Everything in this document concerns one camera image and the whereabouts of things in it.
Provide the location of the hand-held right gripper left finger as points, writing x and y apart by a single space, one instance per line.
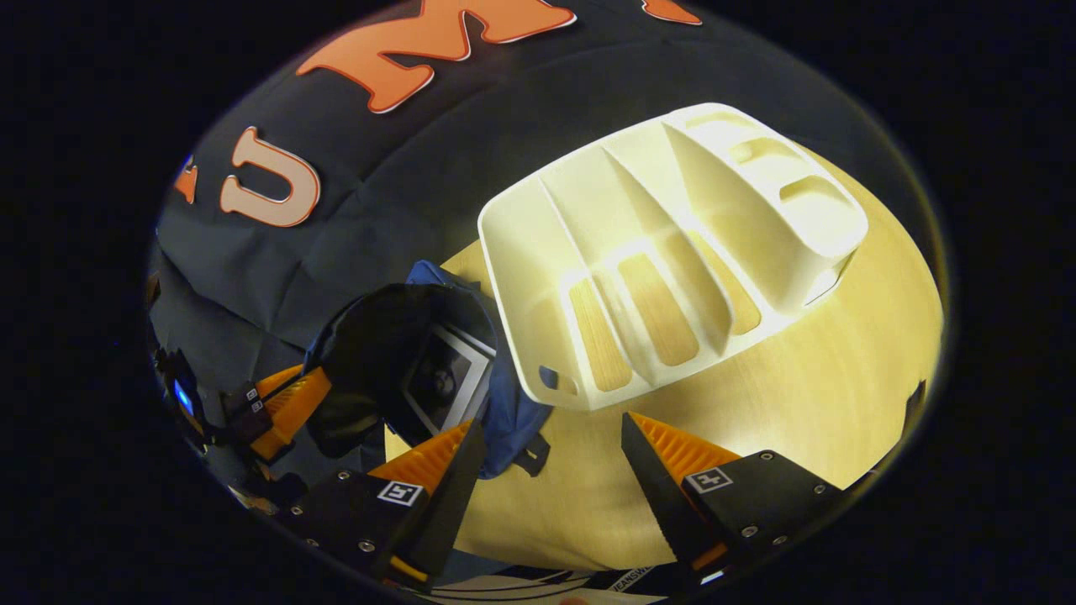
450 504

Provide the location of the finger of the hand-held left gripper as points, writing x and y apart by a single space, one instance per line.
294 407

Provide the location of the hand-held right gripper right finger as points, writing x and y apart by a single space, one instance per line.
656 496

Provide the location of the blue schoolbag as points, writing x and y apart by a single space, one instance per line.
513 420

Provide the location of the black book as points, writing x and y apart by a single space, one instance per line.
445 378

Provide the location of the white bookshelf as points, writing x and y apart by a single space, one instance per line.
588 218

